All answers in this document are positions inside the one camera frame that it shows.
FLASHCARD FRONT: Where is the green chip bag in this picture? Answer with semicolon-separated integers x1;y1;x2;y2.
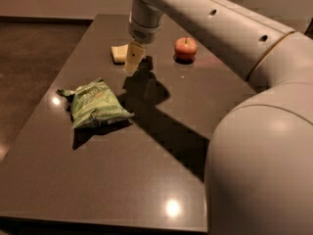
58;78;133;129

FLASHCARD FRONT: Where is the yellow sponge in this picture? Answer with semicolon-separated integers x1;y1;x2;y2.
111;44;128;64

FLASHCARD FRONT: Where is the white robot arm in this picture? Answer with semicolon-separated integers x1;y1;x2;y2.
129;0;313;235

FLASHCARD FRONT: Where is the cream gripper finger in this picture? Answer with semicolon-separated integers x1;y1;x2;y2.
124;41;146;72

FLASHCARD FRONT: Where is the red apple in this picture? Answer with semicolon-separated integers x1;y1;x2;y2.
174;37;198;62

